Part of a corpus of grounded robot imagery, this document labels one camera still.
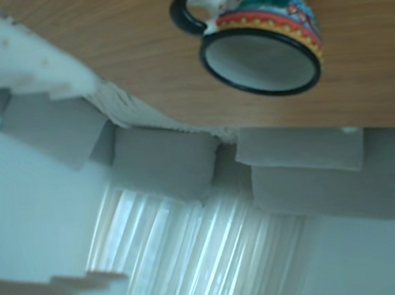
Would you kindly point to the colourful painted ceramic cup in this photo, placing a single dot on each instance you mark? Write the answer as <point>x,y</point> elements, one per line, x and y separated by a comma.
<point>262,55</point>

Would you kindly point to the white sheer curtain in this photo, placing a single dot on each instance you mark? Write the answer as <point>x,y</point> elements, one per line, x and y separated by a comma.
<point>197,256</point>

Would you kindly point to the light fabric sofa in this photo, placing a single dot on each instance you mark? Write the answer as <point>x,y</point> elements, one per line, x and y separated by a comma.
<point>162,159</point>

